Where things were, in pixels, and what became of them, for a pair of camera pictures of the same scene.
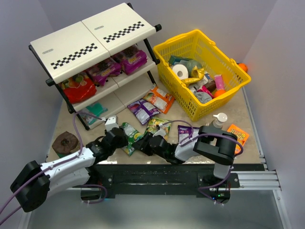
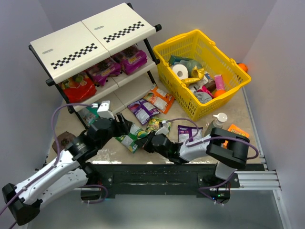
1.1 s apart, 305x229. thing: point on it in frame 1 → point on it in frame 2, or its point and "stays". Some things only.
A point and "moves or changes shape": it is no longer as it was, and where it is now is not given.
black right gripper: (146, 142) stays
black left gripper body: (121, 137) → (120, 124)
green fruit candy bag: (152, 128) stays
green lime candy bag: (133, 135) moves or changes shape
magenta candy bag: (100, 72) stays
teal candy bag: (96, 109) stays
